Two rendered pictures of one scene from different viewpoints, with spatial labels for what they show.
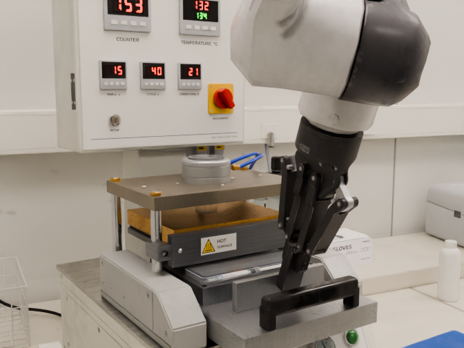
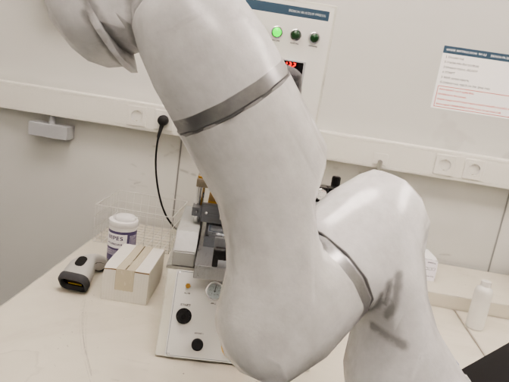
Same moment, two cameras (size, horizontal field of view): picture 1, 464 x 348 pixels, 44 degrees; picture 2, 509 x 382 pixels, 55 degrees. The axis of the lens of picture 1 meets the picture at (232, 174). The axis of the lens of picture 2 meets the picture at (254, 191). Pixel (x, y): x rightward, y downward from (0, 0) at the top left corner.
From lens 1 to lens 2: 0.59 m
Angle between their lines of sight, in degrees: 28
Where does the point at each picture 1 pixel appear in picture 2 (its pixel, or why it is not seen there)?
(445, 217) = not seen: outside the picture
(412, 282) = (457, 305)
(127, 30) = not seen: hidden behind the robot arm
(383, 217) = (482, 254)
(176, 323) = (177, 248)
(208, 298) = (207, 242)
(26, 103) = not seen: hidden behind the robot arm
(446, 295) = (469, 322)
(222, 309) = (209, 251)
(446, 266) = (475, 299)
